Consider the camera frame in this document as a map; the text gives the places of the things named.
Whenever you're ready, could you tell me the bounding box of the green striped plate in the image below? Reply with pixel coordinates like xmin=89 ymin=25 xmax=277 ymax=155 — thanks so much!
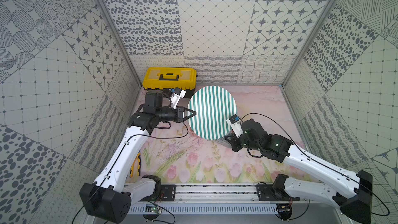
xmin=188 ymin=86 xmax=238 ymax=141

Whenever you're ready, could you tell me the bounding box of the grey wiping cloth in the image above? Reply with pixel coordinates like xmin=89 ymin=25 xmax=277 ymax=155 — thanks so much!
xmin=216 ymin=137 xmax=231 ymax=147

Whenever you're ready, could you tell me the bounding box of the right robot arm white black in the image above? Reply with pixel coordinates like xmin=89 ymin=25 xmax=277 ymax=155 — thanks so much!
xmin=225 ymin=115 xmax=375 ymax=224

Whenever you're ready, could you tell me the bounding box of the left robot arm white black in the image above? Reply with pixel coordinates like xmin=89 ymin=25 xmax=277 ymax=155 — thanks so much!
xmin=79 ymin=88 xmax=196 ymax=224

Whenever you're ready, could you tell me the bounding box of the yellow black toolbox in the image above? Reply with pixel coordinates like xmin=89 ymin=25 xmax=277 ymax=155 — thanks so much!
xmin=143 ymin=67 xmax=197 ymax=98

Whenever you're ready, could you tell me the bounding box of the small circuit board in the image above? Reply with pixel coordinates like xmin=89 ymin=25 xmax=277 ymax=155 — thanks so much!
xmin=143 ymin=205 xmax=162 ymax=221

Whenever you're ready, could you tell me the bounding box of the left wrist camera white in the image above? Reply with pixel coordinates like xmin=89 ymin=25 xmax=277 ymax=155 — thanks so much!
xmin=171 ymin=88 xmax=186 ymax=109

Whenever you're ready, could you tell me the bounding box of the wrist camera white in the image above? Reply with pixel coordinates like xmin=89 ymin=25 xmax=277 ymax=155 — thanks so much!
xmin=226 ymin=114 xmax=244 ymax=138
xmin=171 ymin=88 xmax=186 ymax=109

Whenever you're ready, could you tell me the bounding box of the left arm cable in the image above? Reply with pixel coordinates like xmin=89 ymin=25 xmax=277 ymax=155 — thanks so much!
xmin=71 ymin=121 xmax=190 ymax=224

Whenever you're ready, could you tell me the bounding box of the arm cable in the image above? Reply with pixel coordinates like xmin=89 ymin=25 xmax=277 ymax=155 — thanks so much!
xmin=71 ymin=121 xmax=190 ymax=224
xmin=239 ymin=112 xmax=391 ymax=217

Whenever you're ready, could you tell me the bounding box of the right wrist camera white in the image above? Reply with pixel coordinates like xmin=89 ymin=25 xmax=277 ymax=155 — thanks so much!
xmin=226 ymin=114 xmax=244 ymax=138

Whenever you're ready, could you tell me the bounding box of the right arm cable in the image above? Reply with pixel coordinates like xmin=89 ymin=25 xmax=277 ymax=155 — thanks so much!
xmin=239 ymin=112 xmax=391 ymax=217

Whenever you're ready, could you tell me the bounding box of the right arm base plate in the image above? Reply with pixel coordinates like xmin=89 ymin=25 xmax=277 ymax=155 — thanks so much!
xmin=256 ymin=183 xmax=301 ymax=202

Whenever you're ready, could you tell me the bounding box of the aluminium mounting rail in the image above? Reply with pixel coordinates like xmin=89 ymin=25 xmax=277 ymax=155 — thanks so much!
xmin=129 ymin=178 xmax=338 ymax=215

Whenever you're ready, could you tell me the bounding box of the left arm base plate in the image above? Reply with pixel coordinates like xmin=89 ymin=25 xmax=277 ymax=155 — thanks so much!
xmin=143 ymin=185 xmax=176 ymax=202

